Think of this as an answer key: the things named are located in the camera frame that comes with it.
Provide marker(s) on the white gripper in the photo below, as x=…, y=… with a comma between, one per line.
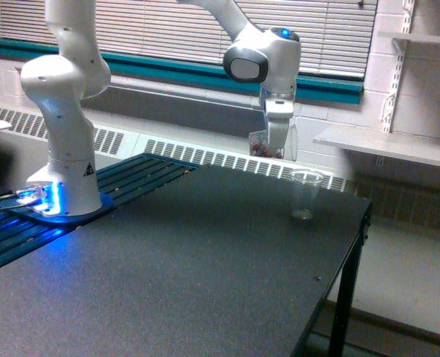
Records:
x=278, y=109

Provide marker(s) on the clear cup with candies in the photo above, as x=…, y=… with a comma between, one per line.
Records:
x=258, y=145

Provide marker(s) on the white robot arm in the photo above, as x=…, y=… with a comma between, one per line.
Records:
x=66, y=186

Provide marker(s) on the teal window sill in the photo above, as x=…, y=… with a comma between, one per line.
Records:
x=193, y=74

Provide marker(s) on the white baseboard radiator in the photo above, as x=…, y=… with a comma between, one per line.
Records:
x=24, y=147

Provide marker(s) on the empty clear plastic cup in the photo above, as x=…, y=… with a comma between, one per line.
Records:
x=305, y=186

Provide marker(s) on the white window blinds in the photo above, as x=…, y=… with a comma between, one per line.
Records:
x=335, y=36

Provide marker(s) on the black table leg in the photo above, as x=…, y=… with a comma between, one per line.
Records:
x=346, y=290

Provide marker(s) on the lower white wall shelf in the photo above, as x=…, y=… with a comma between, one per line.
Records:
x=403, y=147

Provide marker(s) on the white wall shelf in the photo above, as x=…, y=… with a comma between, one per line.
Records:
x=410, y=37
x=403, y=147

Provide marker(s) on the upper white wall shelf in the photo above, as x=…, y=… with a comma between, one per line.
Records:
x=410, y=37

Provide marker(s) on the white shelf bracket rail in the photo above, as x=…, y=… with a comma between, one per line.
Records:
x=400, y=43

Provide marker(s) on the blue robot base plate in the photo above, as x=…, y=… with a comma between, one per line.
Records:
x=32, y=215

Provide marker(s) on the blue slatted rail panel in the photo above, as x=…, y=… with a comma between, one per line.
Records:
x=123, y=182

